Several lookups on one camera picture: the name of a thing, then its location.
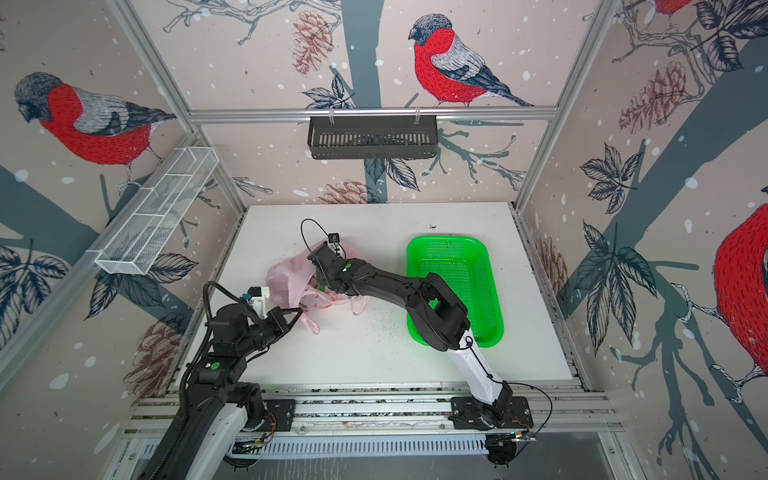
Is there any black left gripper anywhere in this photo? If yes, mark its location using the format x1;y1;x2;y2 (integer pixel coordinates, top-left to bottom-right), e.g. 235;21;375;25
237;305;303;356

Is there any pink plastic bag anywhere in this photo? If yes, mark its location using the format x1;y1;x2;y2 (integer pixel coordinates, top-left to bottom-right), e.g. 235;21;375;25
266;254;370;335

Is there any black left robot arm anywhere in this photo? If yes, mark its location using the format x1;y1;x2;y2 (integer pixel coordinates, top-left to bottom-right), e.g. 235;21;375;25
139;301;302;479

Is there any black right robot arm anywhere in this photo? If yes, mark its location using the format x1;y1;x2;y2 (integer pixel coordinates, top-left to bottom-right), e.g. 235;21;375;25
308;242;513;431

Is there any green plastic basket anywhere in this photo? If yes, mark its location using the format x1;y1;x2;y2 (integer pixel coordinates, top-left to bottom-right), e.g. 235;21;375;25
406;235;504;348

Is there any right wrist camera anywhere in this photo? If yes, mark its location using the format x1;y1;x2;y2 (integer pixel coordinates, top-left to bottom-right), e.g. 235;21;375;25
327;233;342;254

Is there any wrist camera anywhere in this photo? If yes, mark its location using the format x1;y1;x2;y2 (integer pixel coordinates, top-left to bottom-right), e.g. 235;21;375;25
327;233;342;254
242;286;270;319

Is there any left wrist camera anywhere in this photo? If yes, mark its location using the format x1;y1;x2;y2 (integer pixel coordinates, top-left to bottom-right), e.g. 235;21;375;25
242;286;270;319

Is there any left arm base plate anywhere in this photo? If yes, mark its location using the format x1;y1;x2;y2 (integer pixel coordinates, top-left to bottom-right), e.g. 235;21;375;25
257;399;296;433

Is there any black hanging wall basket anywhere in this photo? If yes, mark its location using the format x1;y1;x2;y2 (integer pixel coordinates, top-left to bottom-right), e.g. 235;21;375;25
307;115;439;160

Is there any white wire mesh shelf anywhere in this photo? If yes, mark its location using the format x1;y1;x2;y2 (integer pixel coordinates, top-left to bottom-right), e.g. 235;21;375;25
95;146;219;275

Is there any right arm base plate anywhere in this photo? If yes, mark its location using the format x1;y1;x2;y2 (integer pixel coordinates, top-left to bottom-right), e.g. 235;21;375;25
448;396;534;431

